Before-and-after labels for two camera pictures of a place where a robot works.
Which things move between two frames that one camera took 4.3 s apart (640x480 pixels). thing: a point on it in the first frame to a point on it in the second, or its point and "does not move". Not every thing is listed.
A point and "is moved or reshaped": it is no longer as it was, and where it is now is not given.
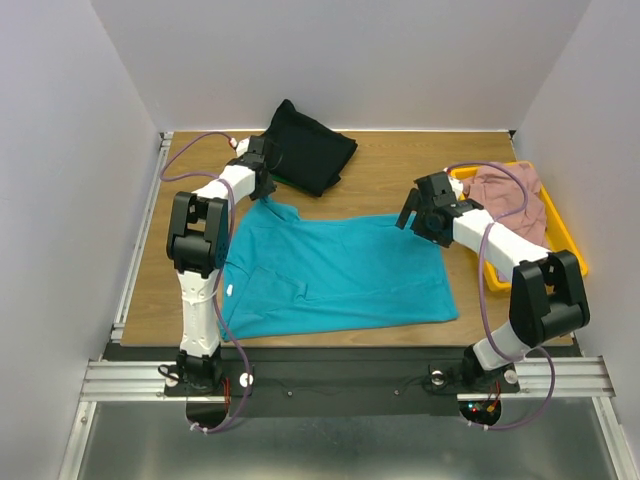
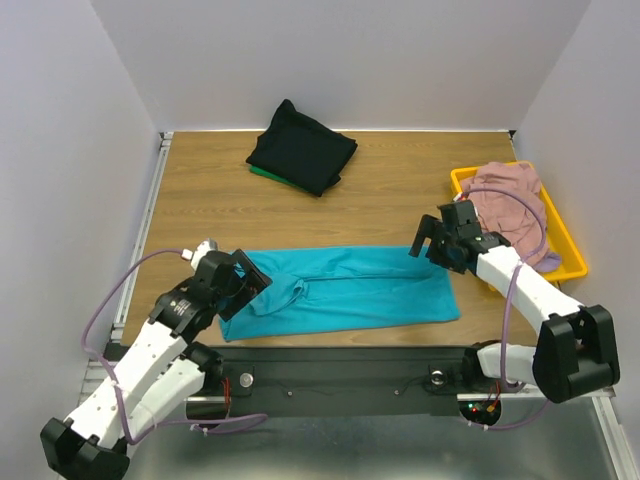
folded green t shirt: (286, 180) does not move
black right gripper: (416, 207) to (435, 240)
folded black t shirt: (303, 152) does not move
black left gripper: (267, 190) to (255, 283)
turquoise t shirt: (283, 275) is moved or reshaped
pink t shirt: (499, 193) does not move
